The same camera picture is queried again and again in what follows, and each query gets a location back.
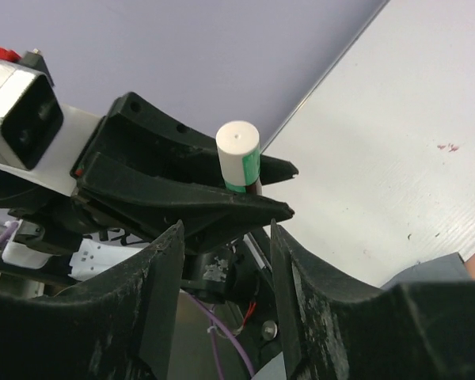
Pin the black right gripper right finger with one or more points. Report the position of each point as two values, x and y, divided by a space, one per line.
334 326

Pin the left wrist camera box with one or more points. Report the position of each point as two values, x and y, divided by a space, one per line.
40 138

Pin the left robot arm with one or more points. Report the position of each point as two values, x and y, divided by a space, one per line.
43 253

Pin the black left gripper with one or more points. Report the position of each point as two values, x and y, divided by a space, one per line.
142 171

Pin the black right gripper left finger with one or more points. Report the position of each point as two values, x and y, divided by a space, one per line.
117 325

